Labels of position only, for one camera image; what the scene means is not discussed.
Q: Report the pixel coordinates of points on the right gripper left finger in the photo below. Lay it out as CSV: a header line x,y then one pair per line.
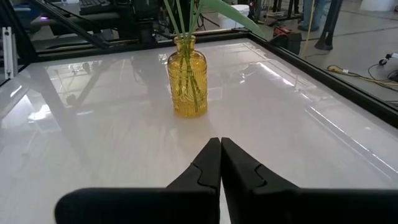
x,y
199,180

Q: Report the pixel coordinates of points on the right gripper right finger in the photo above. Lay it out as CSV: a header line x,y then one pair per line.
x,y
242,180

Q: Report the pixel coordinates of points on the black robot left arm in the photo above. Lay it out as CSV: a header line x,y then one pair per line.
x,y
143,31

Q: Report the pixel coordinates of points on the yellow glass vase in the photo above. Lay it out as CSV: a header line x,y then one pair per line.
x,y
174,77

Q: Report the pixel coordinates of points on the red black toolbox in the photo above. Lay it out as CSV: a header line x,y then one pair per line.
x,y
286,39

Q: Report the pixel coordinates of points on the white plastic box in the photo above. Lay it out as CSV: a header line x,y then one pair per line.
x,y
239,14

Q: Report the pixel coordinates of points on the person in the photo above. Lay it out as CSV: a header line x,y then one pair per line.
x,y
311,12

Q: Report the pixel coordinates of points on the white caster wheel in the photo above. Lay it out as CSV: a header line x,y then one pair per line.
x,y
385,59

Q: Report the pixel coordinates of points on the grey desk surface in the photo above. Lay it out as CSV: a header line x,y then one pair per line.
x,y
77,20

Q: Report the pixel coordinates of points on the black keyboard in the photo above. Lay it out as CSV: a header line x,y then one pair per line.
x,y
93,3

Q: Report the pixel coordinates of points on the black table frame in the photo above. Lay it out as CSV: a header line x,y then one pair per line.
x,y
342,90

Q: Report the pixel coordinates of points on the black stand post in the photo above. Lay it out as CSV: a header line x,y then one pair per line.
x,y
329,25

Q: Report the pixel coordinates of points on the silver aluminium bracket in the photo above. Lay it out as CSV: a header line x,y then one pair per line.
x,y
7,53

